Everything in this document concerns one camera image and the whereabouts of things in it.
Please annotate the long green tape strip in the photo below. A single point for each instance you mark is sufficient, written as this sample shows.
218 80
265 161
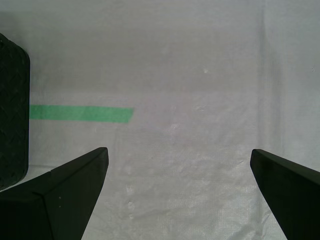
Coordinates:
80 113

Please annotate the white table cloth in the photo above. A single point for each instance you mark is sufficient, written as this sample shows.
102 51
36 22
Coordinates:
187 75

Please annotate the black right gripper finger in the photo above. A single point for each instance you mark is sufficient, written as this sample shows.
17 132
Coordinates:
50 212
295 200

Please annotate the black perforated plastic basket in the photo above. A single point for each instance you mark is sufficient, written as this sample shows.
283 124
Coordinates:
12 112

